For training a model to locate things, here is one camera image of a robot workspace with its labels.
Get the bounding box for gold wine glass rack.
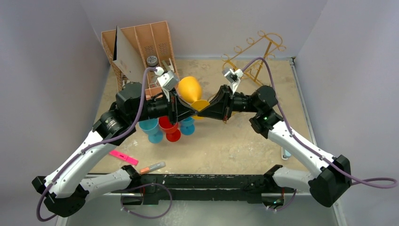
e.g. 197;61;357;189
221;30;287;86

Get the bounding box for yellow wine glass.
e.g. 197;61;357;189
178;76;210;112

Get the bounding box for small round tin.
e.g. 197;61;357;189
146;55;159;67

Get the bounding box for grey orange marker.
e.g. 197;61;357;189
139;161;166;174

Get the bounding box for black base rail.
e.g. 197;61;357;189
120;174;294;205

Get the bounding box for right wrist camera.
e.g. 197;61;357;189
222;67;244;94

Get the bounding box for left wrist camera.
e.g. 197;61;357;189
154;66;180;101

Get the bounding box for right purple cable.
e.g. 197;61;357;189
241;57;399;190

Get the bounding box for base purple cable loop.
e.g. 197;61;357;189
120;182;173;219

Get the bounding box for light blue eraser bar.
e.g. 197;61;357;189
281;148;291;161

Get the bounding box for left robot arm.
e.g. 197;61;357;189
32;82;197;218

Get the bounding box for pink highlighter marker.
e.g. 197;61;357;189
109;150;139;166

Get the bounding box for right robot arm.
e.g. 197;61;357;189
198;85;351;207

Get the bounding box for blue wine glass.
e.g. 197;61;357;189
180;117;195;136
139;119;163;144

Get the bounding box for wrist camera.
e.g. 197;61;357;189
154;66;180;101
222;67;244;94

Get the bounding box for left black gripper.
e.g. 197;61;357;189
130;87;198;125

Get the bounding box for red wine glass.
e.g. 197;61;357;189
158;116;181;142

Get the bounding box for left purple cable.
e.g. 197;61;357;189
36;67;158;222

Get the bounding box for stapler in organizer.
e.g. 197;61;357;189
161;58;175;72

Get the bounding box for peach file organizer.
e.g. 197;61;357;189
101;21;178;90

